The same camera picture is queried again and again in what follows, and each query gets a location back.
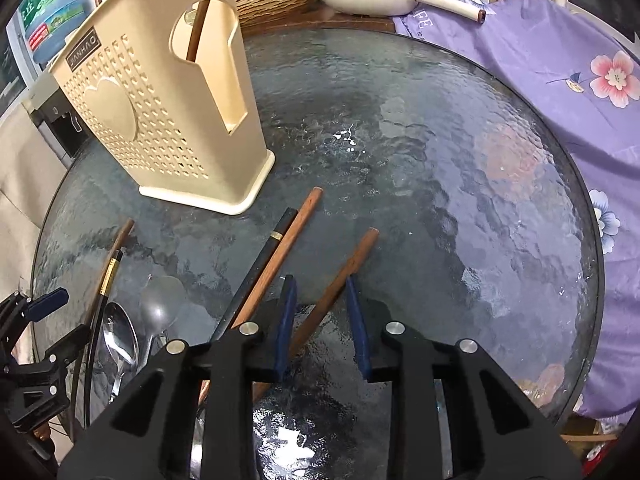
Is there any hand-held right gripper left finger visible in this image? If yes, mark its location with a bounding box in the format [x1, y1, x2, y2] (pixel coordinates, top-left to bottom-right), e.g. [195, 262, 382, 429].
[57, 275, 298, 480]

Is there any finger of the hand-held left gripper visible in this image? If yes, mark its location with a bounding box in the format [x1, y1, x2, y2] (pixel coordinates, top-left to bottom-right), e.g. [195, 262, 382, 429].
[0, 287, 69, 361]
[0, 325, 90, 433]

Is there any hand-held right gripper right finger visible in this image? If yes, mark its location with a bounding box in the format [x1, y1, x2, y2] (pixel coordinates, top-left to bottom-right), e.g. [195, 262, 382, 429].
[345, 275, 584, 480]

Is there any metal spoon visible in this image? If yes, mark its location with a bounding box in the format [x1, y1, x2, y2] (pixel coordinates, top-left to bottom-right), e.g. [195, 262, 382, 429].
[101, 301, 141, 403]

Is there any translucent grey plastic spoon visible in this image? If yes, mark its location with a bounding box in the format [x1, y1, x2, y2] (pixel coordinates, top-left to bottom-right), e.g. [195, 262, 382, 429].
[134, 275, 187, 376]

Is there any cream plastic utensil holder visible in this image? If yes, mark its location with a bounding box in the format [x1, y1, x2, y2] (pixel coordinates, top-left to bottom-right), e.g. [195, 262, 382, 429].
[50, 0, 277, 217]

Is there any black chopstick with gold band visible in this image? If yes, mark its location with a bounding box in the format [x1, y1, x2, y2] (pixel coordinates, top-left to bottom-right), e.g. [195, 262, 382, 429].
[210, 207, 300, 343]
[82, 250, 124, 428]

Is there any black gold-banded chopstick left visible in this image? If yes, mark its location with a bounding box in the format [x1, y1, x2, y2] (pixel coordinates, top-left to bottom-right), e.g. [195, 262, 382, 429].
[70, 218, 136, 436]

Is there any grey water dispenser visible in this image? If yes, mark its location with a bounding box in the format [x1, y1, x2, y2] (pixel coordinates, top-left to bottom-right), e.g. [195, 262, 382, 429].
[27, 60, 93, 168]

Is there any window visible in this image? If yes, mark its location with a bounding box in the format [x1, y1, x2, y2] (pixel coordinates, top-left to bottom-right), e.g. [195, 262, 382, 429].
[0, 25, 28, 116]

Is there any blue water jug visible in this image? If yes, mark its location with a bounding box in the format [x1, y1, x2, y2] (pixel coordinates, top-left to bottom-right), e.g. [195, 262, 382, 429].
[17, 0, 86, 66]

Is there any wooden counter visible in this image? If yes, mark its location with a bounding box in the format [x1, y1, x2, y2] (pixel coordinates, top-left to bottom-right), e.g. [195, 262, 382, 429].
[300, 9, 397, 35]

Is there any purple floral cloth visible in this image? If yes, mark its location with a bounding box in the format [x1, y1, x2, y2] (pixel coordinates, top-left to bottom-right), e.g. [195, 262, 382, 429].
[392, 0, 640, 421]

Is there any white electric pan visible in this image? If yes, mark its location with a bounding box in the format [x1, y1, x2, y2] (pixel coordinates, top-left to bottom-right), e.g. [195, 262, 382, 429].
[317, 0, 487, 26]

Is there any woven pattern wash basin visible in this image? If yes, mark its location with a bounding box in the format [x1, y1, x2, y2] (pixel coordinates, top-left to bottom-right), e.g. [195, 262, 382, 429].
[232, 0, 321, 36]

